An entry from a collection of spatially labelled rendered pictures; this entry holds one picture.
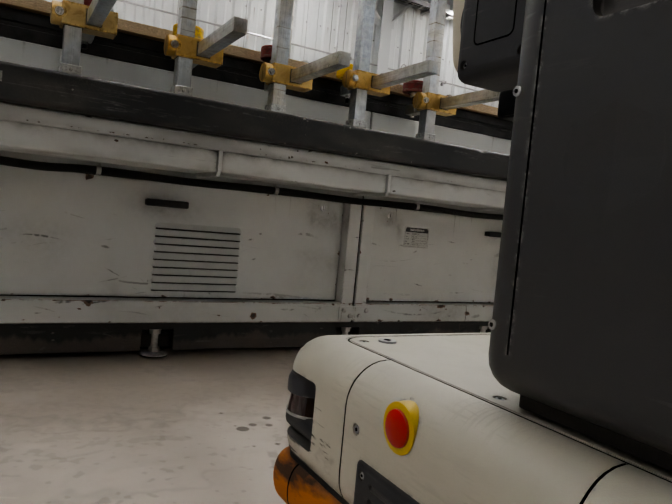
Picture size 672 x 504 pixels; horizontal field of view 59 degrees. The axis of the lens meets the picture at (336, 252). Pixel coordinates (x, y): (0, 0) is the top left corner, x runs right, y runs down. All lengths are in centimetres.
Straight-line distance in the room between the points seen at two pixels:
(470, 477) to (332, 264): 150
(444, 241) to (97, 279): 120
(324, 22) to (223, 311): 859
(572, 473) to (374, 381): 25
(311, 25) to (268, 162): 844
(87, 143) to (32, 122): 12
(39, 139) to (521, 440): 123
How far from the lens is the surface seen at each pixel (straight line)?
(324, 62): 147
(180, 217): 177
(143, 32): 174
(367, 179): 176
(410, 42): 1101
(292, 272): 191
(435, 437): 57
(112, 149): 151
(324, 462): 74
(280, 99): 162
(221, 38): 139
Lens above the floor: 43
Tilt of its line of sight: 3 degrees down
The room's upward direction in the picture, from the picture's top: 5 degrees clockwise
